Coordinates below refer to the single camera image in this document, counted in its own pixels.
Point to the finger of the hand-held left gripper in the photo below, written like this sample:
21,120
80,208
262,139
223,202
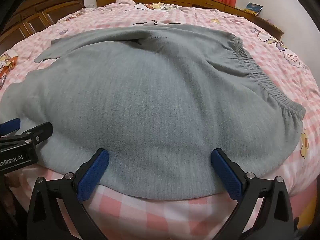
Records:
37,132
11,125

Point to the brown wooden wardrobe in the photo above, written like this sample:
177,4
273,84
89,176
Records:
37,12

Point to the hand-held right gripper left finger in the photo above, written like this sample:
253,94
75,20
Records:
93,172

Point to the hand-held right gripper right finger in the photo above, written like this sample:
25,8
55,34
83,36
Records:
226,175

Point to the grey pants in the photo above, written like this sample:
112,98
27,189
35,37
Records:
150,105

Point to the blue book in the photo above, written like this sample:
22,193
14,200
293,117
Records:
252,8

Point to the pink checked printed blanket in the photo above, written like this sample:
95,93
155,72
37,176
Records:
287,80

